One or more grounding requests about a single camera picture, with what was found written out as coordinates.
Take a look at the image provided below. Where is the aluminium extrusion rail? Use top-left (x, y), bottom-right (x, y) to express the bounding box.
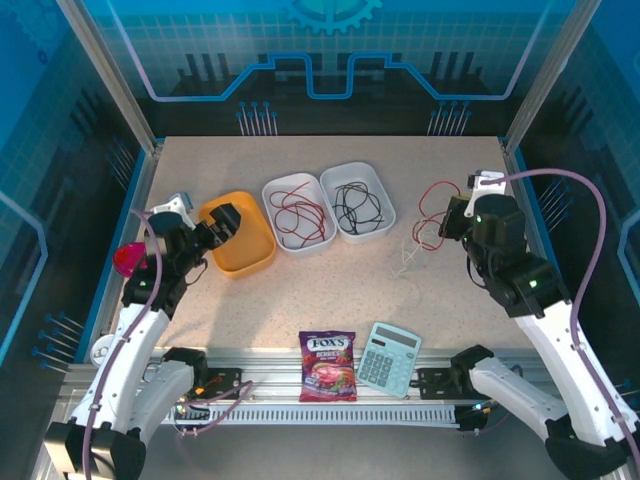
top-left (59, 348), bottom-right (604, 407)

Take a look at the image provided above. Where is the grey metal panel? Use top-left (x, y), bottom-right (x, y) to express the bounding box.
top-left (29, 422), bottom-right (616, 480)

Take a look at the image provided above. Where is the mint green calculator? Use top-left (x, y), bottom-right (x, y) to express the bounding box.
top-left (357, 322), bottom-right (424, 400)

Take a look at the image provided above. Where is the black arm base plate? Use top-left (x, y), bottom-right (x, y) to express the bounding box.
top-left (204, 366), bottom-right (245, 401)
top-left (417, 366), bottom-right (476, 401)

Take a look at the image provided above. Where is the thin white cable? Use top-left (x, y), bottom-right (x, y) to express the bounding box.
top-left (389, 243), bottom-right (427, 280)
top-left (398, 227), bottom-right (437, 267)

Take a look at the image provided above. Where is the orange plastic tray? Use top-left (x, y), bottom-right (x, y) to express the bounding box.
top-left (198, 189), bottom-right (277, 280)

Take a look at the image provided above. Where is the purple Fox's candy bag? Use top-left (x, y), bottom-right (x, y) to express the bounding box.
top-left (298, 329), bottom-right (359, 404)

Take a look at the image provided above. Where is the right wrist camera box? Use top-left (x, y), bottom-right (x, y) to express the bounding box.
top-left (466, 169), bottom-right (507, 219)

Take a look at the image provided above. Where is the black wiring connector block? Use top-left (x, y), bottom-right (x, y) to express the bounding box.
top-left (457, 402), bottom-right (501, 437)
top-left (172, 392), bottom-right (211, 439)

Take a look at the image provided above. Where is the silver pull-tab tin can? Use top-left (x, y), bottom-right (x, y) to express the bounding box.
top-left (89, 334), bottom-right (121, 366)

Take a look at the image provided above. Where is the white slotted cable duct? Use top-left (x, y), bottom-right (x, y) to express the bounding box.
top-left (164, 403), bottom-right (460, 427)

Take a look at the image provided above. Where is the thick red wire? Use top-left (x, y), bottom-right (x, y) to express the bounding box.
top-left (276, 199), bottom-right (326, 250)

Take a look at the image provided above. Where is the pink lidded plastic cup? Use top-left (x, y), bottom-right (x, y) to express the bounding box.
top-left (113, 243), bottom-right (150, 277)

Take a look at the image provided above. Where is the white plastic tray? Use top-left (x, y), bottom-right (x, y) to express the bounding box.
top-left (261, 172), bottom-right (337, 260)
top-left (319, 160), bottom-right (397, 245)

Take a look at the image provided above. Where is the aluminium frame post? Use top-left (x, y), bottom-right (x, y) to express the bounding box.
top-left (499, 0), bottom-right (599, 156)
top-left (53, 0), bottom-right (165, 155)

